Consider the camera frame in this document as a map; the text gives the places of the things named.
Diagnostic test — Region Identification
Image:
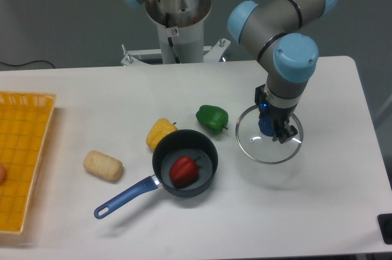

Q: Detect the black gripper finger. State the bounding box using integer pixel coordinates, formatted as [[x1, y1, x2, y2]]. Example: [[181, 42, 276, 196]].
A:
[[273, 121, 298, 143]]

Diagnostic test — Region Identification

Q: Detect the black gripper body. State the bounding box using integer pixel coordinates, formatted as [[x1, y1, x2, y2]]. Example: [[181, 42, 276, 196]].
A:
[[254, 86, 296, 124]]

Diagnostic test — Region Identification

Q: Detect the glass pot lid blue knob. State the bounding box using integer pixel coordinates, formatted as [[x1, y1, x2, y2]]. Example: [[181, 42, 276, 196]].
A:
[[235, 105, 303, 164]]

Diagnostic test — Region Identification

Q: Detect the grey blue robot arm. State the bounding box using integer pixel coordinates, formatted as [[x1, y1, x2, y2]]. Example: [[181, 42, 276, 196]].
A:
[[124, 0, 337, 143]]

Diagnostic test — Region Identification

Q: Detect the green bell pepper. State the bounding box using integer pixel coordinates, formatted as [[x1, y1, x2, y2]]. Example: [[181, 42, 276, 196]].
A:
[[195, 105, 229, 134]]

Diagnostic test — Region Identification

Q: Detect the red bell pepper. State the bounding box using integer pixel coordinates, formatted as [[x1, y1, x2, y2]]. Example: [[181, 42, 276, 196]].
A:
[[169, 156, 201, 188]]

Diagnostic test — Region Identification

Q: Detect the yellow bell pepper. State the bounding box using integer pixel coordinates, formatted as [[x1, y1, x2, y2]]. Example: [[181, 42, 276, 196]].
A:
[[146, 118, 178, 151]]

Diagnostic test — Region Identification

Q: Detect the black device at table edge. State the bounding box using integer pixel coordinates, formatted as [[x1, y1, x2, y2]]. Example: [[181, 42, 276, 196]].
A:
[[377, 213, 392, 245]]

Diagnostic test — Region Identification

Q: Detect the beige bread loaf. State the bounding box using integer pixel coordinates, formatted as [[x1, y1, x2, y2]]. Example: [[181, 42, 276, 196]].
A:
[[83, 150, 124, 182]]

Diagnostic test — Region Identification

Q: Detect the yellow woven basket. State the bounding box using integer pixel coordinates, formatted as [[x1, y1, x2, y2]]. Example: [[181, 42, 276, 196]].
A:
[[1, 91, 56, 234]]

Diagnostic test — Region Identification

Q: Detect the dark pot blue handle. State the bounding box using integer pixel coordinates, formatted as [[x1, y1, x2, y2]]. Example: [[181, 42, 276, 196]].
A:
[[94, 129, 218, 220]]

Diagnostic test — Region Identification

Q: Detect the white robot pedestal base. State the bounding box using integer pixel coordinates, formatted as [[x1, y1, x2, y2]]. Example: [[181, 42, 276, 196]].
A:
[[121, 0, 231, 66]]

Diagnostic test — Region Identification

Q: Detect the black floor cable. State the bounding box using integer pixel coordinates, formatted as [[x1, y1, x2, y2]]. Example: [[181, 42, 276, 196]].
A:
[[0, 59, 56, 69]]

